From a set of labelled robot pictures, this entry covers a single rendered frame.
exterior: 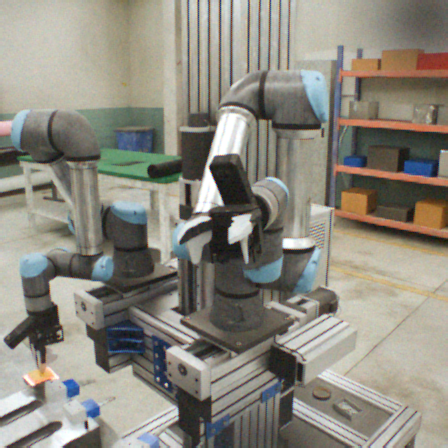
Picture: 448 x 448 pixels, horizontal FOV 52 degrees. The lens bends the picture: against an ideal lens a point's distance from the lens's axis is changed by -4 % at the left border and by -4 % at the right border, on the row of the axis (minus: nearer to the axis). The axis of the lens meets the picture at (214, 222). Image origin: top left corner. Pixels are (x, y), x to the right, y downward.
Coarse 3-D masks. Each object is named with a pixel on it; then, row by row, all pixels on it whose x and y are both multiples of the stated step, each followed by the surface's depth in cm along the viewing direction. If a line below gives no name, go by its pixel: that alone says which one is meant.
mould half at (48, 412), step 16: (0, 400) 117; (16, 400) 117; (32, 400) 117; (48, 400) 117; (64, 400) 117; (0, 416) 112; (32, 416) 111; (48, 416) 111; (64, 416) 111; (0, 432) 107; (16, 432) 106; (64, 432) 106; (80, 432) 106; (96, 432) 108
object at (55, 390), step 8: (48, 384) 118; (56, 384) 118; (64, 384) 120; (72, 384) 121; (80, 384) 123; (48, 392) 118; (56, 392) 116; (64, 392) 117; (72, 392) 120; (56, 400) 116
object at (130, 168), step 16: (32, 160) 518; (112, 160) 502; (128, 160) 501; (144, 160) 500; (160, 160) 499; (176, 160) 422; (112, 176) 439; (128, 176) 422; (144, 176) 411; (160, 176) 403; (176, 176) 410; (160, 192) 407; (32, 208) 555; (48, 208) 565; (64, 208) 565; (160, 208) 411; (32, 224) 558; (160, 224) 415; (160, 240) 419
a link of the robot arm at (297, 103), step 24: (264, 72) 108; (288, 72) 106; (312, 72) 104; (264, 96) 106; (288, 96) 104; (312, 96) 102; (288, 120) 105; (312, 120) 105; (288, 144) 108; (312, 144) 109; (288, 168) 110; (312, 168) 112; (288, 216) 113; (288, 240) 114; (312, 240) 116; (288, 264) 114; (312, 264) 113; (264, 288) 120; (288, 288) 117
